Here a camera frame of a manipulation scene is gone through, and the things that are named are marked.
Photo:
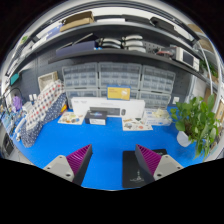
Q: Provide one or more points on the long white keyboard box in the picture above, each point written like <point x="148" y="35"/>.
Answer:
<point x="133" y="108"/>

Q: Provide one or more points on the clear plastic package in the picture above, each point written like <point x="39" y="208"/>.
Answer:
<point x="160" y="117"/>

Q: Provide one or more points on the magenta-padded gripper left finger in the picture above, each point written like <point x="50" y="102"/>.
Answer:
<point x="59" y="166"/>

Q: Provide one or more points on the white wall crate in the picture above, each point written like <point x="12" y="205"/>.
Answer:
<point x="47" y="80"/>

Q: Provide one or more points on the small black box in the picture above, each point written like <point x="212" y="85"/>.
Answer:
<point x="95" y="117"/>

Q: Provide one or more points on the dark overhead shelf unit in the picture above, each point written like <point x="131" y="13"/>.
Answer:
<point x="110" y="51"/>

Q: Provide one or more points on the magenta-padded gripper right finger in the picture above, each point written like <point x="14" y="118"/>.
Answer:
<point x="166" y="166"/>

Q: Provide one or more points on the yellow card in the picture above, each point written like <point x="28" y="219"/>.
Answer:
<point x="118" y="92"/>

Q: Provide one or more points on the colourful picture sheet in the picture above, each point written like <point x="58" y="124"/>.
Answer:
<point x="137" y="124"/>
<point x="70" y="118"/>

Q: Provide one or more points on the green potted plant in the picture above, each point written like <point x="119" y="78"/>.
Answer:
<point x="196" y="121"/>

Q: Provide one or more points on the purple cloth item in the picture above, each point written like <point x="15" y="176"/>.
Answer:
<point x="17" y="102"/>

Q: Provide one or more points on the grey plastic drawer cabinet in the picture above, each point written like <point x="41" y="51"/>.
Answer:
<point x="80" y="76"/>
<point x="158" y="81"/>
<point x="120" y="74"/>

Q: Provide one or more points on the dotted patterned fabric bag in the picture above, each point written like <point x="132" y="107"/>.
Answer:
<point x="43" y="110"/>

